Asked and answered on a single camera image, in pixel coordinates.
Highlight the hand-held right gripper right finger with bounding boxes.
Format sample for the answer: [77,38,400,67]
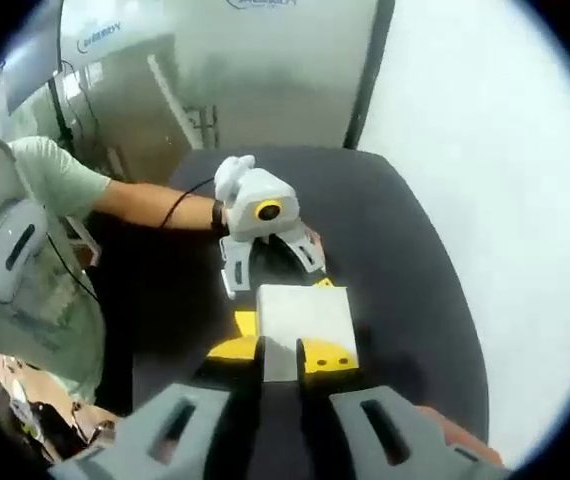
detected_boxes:
[295,337,511,480]

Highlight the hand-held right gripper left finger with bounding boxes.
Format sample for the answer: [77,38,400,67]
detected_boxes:
[46,335,269,480]

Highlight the white box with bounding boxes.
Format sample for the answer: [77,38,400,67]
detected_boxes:
[255,283,360,385]

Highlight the person's left hand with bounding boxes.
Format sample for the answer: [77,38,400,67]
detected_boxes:
[211,198,231,236]

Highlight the person's right hand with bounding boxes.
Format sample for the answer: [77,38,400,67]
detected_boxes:
[417,405,505,462]

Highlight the person's patterned shorts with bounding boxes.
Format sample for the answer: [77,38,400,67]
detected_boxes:
[0,352,119,464]

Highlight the person in grey shirt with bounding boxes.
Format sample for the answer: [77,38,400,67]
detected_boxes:
[0,135,112,401]

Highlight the black monitor stand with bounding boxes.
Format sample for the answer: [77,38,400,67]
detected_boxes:
[46,59,79,149]

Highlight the white chest device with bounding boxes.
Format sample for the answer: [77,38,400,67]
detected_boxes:
[0,198,50,305]

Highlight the black computer monitor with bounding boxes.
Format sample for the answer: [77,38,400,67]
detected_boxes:
[3,0,65,115]

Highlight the black partition frame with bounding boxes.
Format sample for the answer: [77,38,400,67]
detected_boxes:
[343,0,397,150]

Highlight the white device strap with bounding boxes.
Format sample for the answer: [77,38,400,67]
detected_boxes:
[0,138,36,204]

